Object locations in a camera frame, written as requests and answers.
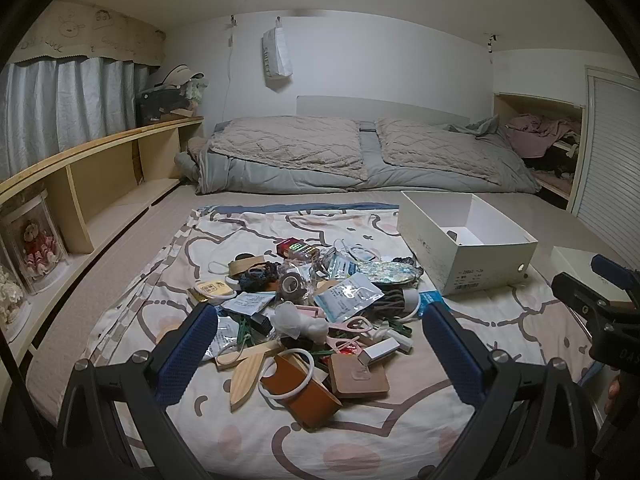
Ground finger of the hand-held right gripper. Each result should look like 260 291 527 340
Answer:
590 254 640 306
551 272 626 331

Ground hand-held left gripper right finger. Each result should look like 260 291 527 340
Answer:
421 302 598 480

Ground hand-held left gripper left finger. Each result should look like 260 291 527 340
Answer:
52 302 221 480

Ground white shoe box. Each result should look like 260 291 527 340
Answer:
396 191 539 297

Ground brown leather holder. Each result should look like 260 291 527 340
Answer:
260 352 343 431

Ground person's right hand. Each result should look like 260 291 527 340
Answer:
604 374 622 415

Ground white box lid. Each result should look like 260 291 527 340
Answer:
551 246 636 306

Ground silver foil packet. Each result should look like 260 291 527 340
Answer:
202 316 241 361

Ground flat wooden stick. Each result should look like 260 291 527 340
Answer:
215 342 281 371

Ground pointed wooden piece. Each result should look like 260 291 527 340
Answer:
230 344 273 413

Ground blue plastic packet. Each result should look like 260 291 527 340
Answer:
419 291 445 317

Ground white small box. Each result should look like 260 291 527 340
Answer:
359 337 401 365

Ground white cup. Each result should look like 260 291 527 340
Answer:
399 291 422 322

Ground yellow label tin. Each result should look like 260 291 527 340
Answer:
192 280 241 306

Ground black small box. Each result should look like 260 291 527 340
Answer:
250 312 275 337

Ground white paper sachet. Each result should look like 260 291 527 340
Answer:
220 292 277 316

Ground cartoon printed blanket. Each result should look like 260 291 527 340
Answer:
80 202 601 480

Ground brown square leather coaster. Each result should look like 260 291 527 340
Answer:
327 352 390 400

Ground dark crochet piece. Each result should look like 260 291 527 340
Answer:
237 262 283 293

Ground pink scissors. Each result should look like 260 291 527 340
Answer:
327 316 376 348

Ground iridescent pouch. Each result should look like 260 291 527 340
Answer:
357 259 424 288

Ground white louvred door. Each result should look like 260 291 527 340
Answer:
570 65 640 271

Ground face mask packet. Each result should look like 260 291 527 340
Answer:
325 252 373 279
315 272 386 323

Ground tape roll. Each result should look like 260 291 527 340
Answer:
276 270 309 303

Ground red small box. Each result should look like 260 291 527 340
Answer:
275 239 320 261

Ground pink clothes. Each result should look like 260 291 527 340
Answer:
502 114 583 158

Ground glass dome with doll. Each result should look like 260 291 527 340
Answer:
0 190 69 296

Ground white flower ornament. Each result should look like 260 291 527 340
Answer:
0 265 32 341

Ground grey duvet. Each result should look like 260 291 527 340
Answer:
174 117 542 196

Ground wooden shelf unit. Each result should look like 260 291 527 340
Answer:
0 116 205 361

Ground beige quilted cover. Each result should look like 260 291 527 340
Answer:
207 116 369 181
374 117 517 184

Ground black bag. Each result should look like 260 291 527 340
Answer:
135 87 198 126

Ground white headboard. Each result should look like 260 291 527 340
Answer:
296 95 471 127

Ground white sun hat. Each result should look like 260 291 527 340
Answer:
147 65 208 91

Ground grey curtain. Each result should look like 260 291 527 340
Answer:
0 56 151 181

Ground white hanging bag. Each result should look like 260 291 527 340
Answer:
262 24 294 92

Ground beige cartoon valance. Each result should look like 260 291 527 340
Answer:
10 0 166 67

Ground brown braided cord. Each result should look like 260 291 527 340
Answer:
369 287 408 322

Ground white plastic ring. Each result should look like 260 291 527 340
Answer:
257 350 316 403

